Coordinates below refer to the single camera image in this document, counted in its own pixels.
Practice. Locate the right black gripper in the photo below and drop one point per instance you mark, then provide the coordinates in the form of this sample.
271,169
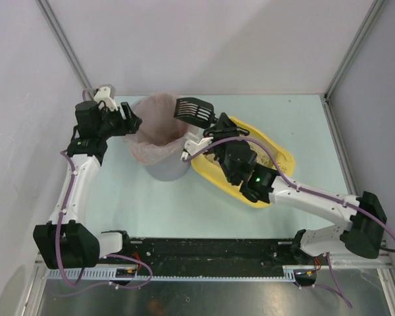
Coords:
222,132

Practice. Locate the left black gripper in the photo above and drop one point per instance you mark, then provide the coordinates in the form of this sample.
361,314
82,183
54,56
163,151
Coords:
122,118

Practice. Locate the black slotted litter scoop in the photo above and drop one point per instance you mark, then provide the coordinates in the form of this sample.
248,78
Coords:
195,112

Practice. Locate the grey trash bin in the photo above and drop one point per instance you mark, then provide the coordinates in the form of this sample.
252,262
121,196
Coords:
172,168

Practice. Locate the yellow litter box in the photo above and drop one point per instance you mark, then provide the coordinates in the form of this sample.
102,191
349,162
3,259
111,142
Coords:
215,175

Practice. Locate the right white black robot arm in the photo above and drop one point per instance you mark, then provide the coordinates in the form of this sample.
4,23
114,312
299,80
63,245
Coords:
357,221

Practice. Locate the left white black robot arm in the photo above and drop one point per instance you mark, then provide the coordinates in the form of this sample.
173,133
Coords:
65,241

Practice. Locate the beige cat litter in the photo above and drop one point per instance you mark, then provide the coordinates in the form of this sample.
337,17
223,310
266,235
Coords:
262,157

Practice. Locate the pink plastic bin liner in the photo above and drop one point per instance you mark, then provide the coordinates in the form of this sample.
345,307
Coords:
160,134

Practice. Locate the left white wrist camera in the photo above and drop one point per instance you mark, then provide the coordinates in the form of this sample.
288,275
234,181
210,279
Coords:
104,97

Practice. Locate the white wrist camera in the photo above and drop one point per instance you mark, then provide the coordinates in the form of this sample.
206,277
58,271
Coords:
104,97
193,145

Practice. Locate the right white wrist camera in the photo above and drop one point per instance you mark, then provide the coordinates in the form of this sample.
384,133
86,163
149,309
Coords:
193,145

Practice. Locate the right aluminium frame post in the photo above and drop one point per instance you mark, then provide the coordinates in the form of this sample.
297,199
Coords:
360,37

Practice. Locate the aluminium frame post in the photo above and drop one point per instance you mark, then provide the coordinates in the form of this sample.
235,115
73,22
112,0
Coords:
360,37
66,47

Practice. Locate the left aluminium frame post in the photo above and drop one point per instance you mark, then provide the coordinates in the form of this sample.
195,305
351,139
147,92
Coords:
66,47

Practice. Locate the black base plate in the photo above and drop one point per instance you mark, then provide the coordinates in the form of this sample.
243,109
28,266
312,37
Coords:
216,258

